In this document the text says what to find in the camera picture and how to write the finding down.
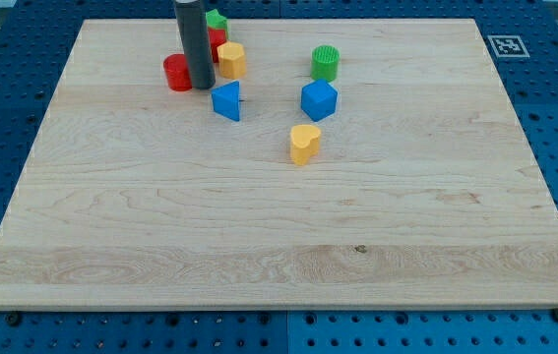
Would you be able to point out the blue triangle block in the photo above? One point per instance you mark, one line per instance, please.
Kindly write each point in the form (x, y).
(225, 100)

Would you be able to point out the green star block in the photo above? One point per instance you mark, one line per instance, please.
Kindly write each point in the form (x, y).
(215, 20)

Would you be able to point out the yellow heart block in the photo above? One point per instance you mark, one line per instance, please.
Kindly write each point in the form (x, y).
(304, 143)

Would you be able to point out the light wooden board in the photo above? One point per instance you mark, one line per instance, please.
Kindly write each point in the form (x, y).
(424, 194)

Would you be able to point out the blue cube block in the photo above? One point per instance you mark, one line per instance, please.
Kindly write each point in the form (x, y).
(319, 100)

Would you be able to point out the yellow hexagon block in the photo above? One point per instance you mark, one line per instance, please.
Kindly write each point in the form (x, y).
(231, 60)

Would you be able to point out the green cylinder block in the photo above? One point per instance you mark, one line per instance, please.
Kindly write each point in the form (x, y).
(325, 61)

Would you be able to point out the red cylinder block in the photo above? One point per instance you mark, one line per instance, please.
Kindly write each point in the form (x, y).
(177, 72)

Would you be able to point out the red block behind rod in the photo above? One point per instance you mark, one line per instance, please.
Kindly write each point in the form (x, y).
(217, 37)

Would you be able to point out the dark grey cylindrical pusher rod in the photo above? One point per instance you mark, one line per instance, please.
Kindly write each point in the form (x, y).
(194, 35)

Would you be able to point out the white fiducial marker tag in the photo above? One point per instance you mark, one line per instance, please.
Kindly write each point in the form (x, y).
(508, 46)

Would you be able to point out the black bolt front left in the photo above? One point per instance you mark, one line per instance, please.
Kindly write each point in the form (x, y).
(13, 319)

